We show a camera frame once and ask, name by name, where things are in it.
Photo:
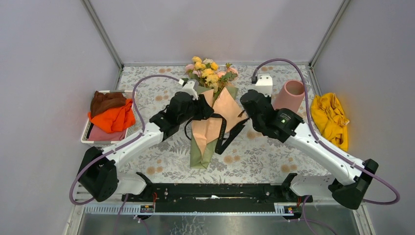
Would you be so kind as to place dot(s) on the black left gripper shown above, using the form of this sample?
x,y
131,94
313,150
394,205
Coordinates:
x,y
203,110

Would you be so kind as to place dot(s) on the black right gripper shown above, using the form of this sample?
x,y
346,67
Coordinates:
x,y
268,99

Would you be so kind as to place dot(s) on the pink cylindrical vase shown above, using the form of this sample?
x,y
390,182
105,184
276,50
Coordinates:
x,y
290,96

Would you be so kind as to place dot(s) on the green peach wrapping paper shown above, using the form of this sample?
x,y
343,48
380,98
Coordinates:
x,y
226,105

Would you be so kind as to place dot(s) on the yellow pink flower bunch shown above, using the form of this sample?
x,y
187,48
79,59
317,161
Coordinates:
x,y
207,72

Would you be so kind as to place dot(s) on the black ribbon gold lettering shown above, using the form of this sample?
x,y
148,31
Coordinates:
x,y
227,133

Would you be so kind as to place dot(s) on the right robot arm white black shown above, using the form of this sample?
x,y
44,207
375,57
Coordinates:
x,y
349,177

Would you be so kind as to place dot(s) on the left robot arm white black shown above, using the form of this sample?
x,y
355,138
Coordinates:
x,y
99,170

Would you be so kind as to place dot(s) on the floral patterned table mat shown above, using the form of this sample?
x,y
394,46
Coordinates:
x,y
250,158

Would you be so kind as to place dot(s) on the orange cloth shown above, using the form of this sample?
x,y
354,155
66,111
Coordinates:
x,y
115,119

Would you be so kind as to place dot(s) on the yellow cloth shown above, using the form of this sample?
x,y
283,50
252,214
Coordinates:
x,y
330,119

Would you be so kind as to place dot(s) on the brown cloth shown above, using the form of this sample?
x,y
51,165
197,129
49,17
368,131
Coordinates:
x,y
102,102

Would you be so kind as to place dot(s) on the pink cloth in basket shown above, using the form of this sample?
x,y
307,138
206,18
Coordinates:
x,y
97,134

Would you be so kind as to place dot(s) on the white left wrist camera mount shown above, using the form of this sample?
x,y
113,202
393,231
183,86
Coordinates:
x,y
189,87

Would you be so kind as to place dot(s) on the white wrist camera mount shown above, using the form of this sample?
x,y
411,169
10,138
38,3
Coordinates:
x,y
263,84
189,87

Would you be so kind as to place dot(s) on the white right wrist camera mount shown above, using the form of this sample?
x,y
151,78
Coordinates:
x,y
263,84

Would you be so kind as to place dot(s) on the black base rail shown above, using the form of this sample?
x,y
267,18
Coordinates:
x,y
215,197

